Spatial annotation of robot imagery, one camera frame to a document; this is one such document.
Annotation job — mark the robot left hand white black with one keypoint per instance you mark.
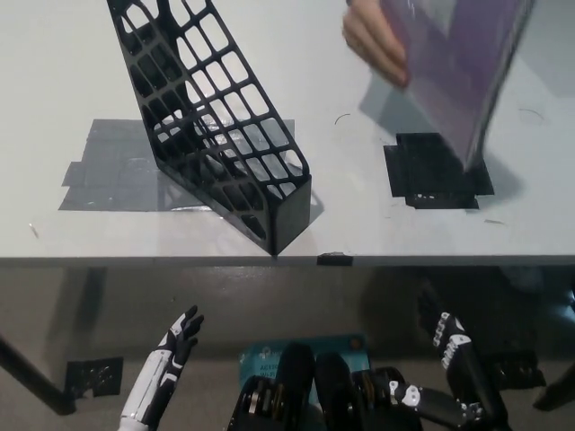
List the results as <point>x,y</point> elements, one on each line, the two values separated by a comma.
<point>155,377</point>

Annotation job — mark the person's bare hand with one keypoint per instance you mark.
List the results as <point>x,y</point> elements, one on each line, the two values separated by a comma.
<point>373,42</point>

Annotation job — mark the robot right hand white black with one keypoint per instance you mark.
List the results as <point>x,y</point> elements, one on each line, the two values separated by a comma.
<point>451,341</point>

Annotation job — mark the purple spiral notebook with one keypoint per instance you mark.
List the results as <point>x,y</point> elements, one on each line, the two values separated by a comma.
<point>449,67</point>

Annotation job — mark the black lattice magazine stand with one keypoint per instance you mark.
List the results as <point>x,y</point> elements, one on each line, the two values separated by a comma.
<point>292,215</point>

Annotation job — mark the black floor tape patch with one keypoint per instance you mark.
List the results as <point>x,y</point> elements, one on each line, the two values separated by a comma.
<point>94,377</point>
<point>516,366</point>

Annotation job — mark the black table leg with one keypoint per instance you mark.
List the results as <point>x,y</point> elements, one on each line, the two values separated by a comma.
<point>557,390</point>
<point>36,381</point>

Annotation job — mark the square black tape patch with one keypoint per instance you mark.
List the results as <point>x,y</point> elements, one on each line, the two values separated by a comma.
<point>427,170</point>

